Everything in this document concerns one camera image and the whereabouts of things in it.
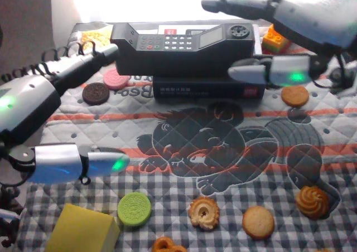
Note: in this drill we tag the round tan biscuit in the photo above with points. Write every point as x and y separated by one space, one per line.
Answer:
294 96
258 222

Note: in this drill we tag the yellow foam block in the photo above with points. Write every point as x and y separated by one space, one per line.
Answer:
81 229

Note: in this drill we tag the pink sandwich cookie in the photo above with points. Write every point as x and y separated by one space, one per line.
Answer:
115 79

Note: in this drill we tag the dark brown sandwich cookie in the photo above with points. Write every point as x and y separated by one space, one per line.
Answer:
96 93

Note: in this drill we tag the large black toy phone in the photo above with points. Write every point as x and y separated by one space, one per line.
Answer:
181 59

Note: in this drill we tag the white calculator box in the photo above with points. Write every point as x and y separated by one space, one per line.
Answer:
195 91

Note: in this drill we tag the orange and red block toy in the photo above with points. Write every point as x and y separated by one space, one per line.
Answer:
274 40

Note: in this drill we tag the pretzel shaped cookie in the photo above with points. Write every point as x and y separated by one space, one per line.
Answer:
163 245

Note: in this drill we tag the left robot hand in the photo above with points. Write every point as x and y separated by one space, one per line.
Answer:
25 104

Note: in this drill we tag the dark curtain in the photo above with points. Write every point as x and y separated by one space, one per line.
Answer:
25 18

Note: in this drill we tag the grey quilt with bear print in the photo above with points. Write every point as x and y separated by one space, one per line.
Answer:
223 157

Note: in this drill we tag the bag of yellow beads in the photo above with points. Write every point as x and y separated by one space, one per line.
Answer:
94 37

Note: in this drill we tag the green sandwich cookie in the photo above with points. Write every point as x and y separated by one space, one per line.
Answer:
134 209

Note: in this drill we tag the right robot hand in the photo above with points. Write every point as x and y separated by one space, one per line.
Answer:
315 15

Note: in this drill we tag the swirl butter cookie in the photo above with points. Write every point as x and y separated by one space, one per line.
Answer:
312 201

